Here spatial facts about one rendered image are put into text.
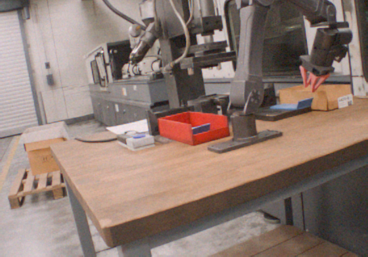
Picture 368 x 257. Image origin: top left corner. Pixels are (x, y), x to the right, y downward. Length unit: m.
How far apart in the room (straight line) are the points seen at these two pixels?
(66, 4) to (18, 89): 2.58
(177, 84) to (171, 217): 0.97
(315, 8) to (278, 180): 0.56
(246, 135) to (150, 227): 0.42
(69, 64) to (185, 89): 9.00
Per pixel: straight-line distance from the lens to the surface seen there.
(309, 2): 1.13
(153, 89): 4.44
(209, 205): 0.68
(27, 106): 10.40
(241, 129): 0.96
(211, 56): 1.34
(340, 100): 1.34
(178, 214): 0.65
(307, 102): 1.30
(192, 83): 1.59
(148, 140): 1.12
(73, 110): 10.50
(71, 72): 10.48
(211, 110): 1.34
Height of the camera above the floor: 1.13
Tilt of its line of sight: 9 degrees down
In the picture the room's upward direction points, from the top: 9 degrees counter-clockwise
